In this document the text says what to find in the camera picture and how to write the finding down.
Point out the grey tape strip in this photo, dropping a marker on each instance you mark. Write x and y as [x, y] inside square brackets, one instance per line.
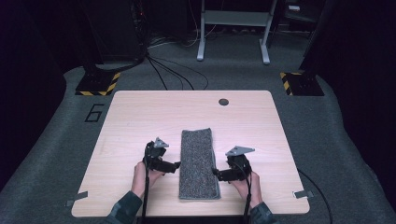
[303, 194]
[77, 198]

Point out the white metal desk frame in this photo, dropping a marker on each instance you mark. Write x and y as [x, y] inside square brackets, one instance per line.
[236, 18]

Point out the black stand base striped edge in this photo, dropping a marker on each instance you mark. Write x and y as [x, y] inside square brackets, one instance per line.
[96, 84]
[306, 84]

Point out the small white box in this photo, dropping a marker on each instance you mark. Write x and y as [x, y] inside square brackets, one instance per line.
[294, 8]

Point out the black equipment cabinet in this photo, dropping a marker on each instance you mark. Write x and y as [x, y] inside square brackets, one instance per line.
[115, 28]

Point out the person's left hand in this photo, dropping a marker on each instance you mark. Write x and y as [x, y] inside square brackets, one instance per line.
[138, 180]

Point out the grey towel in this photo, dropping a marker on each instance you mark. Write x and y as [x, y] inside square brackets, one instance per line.
[199, 165]

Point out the person's right hand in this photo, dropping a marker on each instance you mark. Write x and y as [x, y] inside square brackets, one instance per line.
[253, 189]

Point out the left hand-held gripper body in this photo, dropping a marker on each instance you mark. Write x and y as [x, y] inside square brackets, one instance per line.
[155, 154]

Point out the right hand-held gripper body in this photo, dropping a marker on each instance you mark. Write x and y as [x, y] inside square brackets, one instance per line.
[241, 166]

